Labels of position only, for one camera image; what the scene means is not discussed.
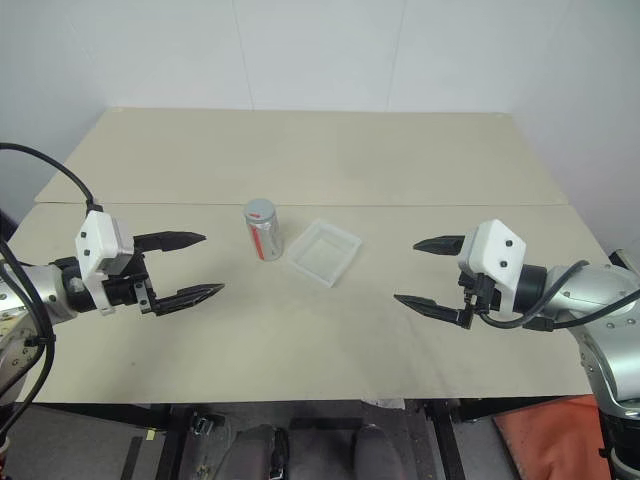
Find silver can with red stripe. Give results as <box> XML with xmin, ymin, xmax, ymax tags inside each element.
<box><xmin>243</xmin><ymin>198</ymin><xmax>285</xmax><ymax>262</ymax></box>

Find small white red packet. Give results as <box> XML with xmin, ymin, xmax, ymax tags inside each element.
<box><xmin>243</xmin><ymin>198</ymin><xmax>278</xmax><ymax>224</ymax></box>

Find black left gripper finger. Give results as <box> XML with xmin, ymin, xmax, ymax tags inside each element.
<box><xmin>132</xmin><ymin>230</ymin><xmax>207</xmax><ymax>254</ymax></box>
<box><xmin>149</xmin><ymin>282</ymin><xmax>226</xmax><ymax>317</ymax></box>

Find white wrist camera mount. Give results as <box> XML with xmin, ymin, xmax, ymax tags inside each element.
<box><xmin>458</xmin><ymin>218</ymin><xmax>527</xmax><ymax>314</ymax></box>
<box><xmin>74</xmin><ymin>210</ymin><xmax>136</xmax><ymax>317</ymax></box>

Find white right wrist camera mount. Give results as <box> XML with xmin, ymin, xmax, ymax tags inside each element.
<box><xmin>458</xmin><ymin>218</ymin><xmax>527</xmax><ymax>314</ymax></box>

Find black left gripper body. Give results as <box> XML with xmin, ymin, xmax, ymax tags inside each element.
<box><xmin>102</xmin><ymin>253</ymin><xmax>157</xmax><ymax>316</ymax></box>

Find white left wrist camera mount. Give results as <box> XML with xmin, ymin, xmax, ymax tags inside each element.
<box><xmin>74</xmin><ymin>210</ymin><xmax>136</xmax><ymax>317</ymax></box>

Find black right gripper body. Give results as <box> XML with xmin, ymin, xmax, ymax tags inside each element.
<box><xmin>458</xmin><ymin>271</ymin><xmax>504</xmax><ymax>322</ymax></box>

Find black metal table frame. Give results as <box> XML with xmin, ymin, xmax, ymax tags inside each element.
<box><xmin>29</xmin><ymin>397</ymin><xmax>601</xmax><ymax>480</ymax></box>

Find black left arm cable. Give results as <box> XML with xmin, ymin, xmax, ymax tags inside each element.
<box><xmin>0</xmin><ymin>143</ymin><xmax>105</xmax><ymax>451</ymax></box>

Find orange cloth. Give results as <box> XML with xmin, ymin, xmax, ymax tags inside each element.
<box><xmin>491</xmin><ymin>394</ymin><xmax>609</xmax><ymax>480</ymax></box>

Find black angled bar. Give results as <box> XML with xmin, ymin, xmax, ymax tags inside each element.
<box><xmin>0</xmin><ymin>208</ymin><xmax>21</xmax><ymax>244</ymax></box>

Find dark rounded shape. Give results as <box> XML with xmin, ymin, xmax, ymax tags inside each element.
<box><xmin>351</xmin><ymin>423</ymin><xmax>402</xmax><ymax>480</ymax></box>

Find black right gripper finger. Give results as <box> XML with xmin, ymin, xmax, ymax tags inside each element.
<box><xmin>412</xmin><ymin>234</ymin><xmax>469</xmax><ymax>259</ymax></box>
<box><xmin>393</xmin><ymin>293</ymin><xmax>474</xmax><ymax>330</ymax></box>

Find clear plastic tray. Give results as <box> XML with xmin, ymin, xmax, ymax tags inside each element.
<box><xmin>285</xmin><ymin>217</ymin><xmax>363</xmax><ymax>289</ymax></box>

